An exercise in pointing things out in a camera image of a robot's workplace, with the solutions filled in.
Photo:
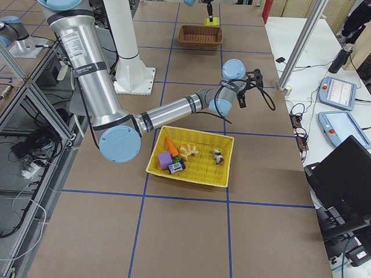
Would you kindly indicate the yellow plastic mesh basket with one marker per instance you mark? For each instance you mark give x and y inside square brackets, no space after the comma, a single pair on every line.
[200,168]

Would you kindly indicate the small black device box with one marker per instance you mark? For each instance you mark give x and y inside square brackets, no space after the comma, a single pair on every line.
[280,60]

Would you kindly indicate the yellow clear tape roll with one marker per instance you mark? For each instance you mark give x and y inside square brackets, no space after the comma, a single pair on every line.
[208,22]

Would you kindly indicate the black water bottle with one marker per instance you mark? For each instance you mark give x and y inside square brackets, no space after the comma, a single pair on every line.
[341,58]

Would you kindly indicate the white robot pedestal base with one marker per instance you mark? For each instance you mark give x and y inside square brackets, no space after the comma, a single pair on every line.
[132,76]

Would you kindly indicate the black laptop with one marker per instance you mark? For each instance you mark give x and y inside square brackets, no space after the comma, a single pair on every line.
[342,179]

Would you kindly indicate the black monitor stand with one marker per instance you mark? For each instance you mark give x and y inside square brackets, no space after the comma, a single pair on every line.
[333,224]

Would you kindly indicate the teach pendant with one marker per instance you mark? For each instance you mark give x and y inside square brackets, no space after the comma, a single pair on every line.
[337,93]
[339,125]

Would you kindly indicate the black usb hub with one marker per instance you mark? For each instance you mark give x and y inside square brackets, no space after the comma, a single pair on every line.
[300,133]

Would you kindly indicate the near teach pendant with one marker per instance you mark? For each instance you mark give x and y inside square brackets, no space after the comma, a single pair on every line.
[339,125]

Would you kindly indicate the orange toy carrot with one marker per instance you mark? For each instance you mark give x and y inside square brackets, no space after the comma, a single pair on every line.
[174,152]

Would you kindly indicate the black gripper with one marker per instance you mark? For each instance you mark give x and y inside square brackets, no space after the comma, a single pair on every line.
[241,97]

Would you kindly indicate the brown wicker basket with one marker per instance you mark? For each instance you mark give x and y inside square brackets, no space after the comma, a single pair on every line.
[200,37]

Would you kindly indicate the purple foam block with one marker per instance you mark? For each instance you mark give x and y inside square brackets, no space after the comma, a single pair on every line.
[165,160]

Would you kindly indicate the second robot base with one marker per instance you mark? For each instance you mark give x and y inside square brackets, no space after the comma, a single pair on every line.
[23,45]

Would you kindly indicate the panda figurine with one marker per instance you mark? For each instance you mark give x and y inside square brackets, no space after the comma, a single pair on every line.
[218,157]

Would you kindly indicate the aluminium frame post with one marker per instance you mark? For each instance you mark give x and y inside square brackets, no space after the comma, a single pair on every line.
[301,42]

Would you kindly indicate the far teach pendant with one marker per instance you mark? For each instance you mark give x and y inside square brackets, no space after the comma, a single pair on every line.
[337,93]

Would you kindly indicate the toy croissant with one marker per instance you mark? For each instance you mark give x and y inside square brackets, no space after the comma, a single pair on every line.
[187,150]

